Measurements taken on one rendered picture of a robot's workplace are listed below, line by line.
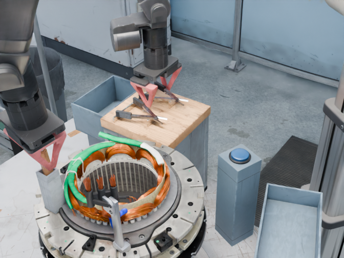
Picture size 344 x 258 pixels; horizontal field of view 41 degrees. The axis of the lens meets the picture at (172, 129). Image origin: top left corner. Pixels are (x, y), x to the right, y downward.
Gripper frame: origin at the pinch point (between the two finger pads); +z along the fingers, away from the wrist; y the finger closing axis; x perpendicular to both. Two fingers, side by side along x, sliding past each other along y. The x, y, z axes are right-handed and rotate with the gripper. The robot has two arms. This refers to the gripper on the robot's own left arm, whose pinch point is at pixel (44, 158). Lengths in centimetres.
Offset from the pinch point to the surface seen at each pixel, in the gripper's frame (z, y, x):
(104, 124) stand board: 18.4, -17.8, 23.5
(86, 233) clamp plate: 10.3, 10.3, -1.1
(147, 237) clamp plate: 10.5, 18.5, 5.6
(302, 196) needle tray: 18, 30, 36
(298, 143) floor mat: 137, -38, 159
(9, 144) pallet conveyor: 54, -70, 16
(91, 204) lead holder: 0.2, 13.7, -0.4
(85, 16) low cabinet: 102, -203, 136
